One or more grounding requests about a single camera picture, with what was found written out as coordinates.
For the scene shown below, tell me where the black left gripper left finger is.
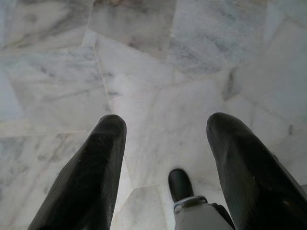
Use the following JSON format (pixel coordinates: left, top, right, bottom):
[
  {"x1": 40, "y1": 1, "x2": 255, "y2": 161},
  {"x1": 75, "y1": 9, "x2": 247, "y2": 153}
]
[{"x1": 27, "y1": 114, "x2": 127, "y2": 230}]

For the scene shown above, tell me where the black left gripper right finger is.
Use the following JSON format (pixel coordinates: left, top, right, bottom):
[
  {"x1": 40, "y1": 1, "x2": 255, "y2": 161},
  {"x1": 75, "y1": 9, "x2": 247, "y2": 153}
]
[{"x1": 206, "y1": 112, "x2": 307, "y2": 230}]

